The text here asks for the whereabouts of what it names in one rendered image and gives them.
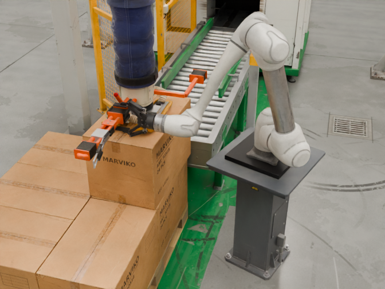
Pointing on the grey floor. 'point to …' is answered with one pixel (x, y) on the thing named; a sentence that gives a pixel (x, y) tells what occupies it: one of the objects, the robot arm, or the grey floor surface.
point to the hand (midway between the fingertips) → (117, 116)
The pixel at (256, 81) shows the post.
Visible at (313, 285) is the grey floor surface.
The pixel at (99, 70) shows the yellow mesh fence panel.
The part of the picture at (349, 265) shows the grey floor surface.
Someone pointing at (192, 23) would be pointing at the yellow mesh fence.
